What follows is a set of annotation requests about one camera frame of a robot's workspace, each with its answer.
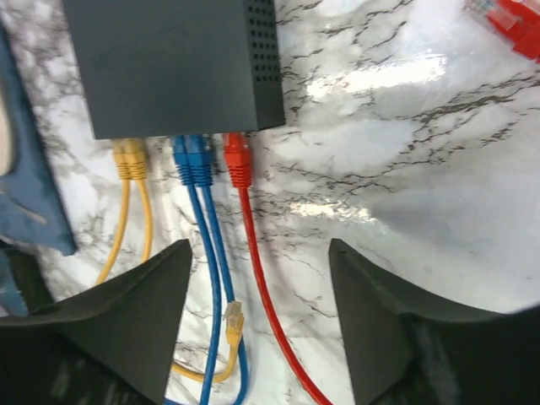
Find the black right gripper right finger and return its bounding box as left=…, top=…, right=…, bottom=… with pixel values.
left=328, top=239, right=539, bottom=404

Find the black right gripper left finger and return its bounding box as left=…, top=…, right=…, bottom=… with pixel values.
left=1, top=240, right=192, bottom=404

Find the yellow ethernet cable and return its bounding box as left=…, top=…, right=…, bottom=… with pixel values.
left=94, top=139, right=136, bottom=286
left=125, top=138, right=246, bottom=384

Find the dark network switch box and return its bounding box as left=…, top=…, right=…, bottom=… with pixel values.
left=62, top=0, right=285, bottom=140

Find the red ethernet cable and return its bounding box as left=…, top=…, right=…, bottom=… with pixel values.
left=222, top=0, right=540, bottom=405

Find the blue cloth placemat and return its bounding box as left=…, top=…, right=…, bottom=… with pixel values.
left=1, top=30, right=77, bottom=316

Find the blue ethernet cable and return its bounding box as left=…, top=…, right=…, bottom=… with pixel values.
left=171, top=135, right=224, bottom=405
left=164, top=134, right=251, bottom=405

